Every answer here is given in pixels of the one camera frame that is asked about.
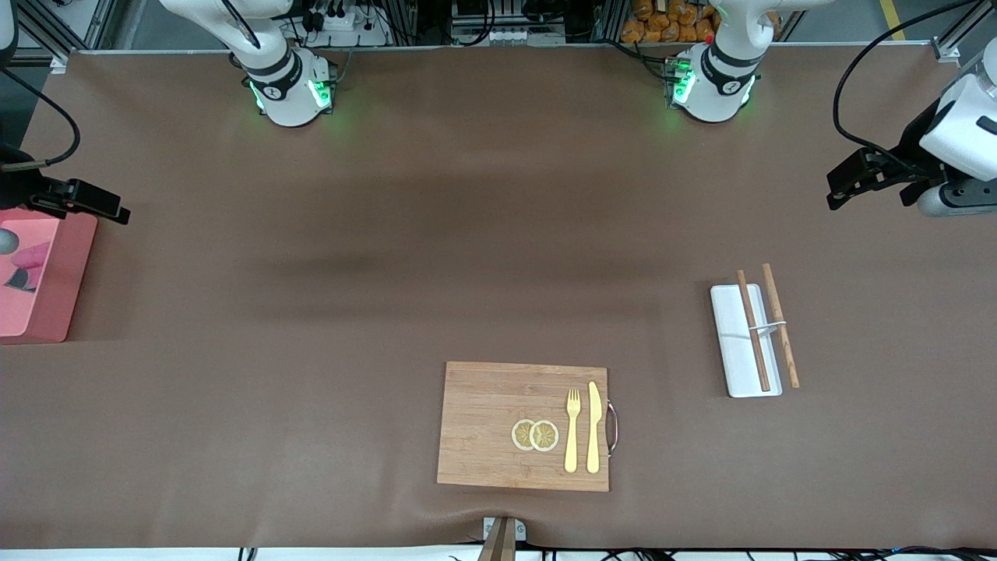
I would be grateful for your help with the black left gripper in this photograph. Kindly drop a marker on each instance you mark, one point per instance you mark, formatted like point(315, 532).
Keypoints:
point(910, 153)

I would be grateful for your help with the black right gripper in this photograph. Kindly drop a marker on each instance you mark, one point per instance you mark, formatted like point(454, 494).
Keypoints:
point(23, 188)

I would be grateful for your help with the red and grey cloth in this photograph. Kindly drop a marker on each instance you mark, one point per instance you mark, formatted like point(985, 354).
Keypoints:
point(35, 257)

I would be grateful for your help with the pink plastic bin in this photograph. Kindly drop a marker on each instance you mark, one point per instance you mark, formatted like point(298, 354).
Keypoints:
point(70, 296)

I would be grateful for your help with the brown wooden rod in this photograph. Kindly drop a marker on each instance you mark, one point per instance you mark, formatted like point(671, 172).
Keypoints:
point(780, 326)
point(753, 331)

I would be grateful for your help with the white rectangular tray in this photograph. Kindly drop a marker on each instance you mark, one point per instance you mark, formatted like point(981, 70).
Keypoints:
point(732, 312)

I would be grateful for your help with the orange toy bread pile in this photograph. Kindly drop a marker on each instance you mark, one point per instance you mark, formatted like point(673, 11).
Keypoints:
point(670, 23)

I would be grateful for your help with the white power strip with plugs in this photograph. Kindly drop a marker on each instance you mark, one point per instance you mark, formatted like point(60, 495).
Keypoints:
point(343, 27)

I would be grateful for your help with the brown table cover mat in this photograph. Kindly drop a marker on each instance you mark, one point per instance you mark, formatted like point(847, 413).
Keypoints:
point(498, 234)

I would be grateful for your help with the yellow plastic knife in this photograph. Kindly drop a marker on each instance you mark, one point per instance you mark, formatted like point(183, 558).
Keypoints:
point(593, 428)

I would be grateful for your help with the white socket strip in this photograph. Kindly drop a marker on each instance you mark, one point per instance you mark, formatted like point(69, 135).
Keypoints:
point(506, 37)

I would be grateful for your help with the yellow plastic fork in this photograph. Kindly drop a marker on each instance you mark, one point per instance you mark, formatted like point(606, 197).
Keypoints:
point(572, 436)

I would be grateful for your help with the yellow lemon slice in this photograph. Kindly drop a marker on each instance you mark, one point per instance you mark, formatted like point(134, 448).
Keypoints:
point(545, 436)
point(520, 435)

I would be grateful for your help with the brown stand bar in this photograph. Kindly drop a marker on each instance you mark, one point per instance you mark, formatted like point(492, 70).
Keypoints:
point(498, 545)

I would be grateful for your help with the aluminium frame strut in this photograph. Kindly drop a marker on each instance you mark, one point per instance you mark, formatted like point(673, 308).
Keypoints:
point(962, 35)
point(78, 23)

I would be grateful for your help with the grey metal bracket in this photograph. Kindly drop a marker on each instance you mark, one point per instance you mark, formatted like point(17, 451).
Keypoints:
point(519, 530)

